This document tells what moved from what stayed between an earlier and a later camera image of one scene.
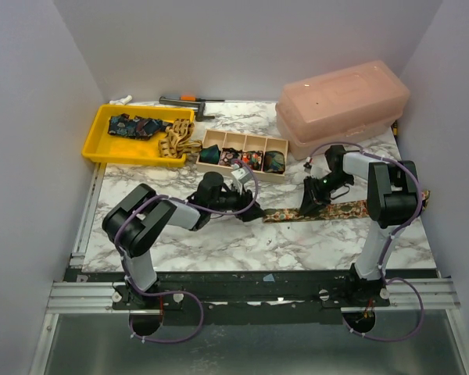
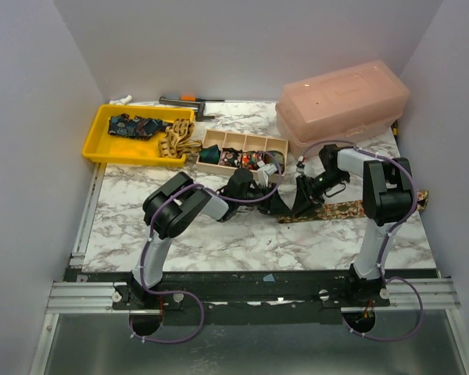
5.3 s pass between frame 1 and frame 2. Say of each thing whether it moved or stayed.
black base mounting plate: stayed
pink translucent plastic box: stayed
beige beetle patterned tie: stayed
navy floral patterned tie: stayed
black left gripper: moved
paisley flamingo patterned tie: moved
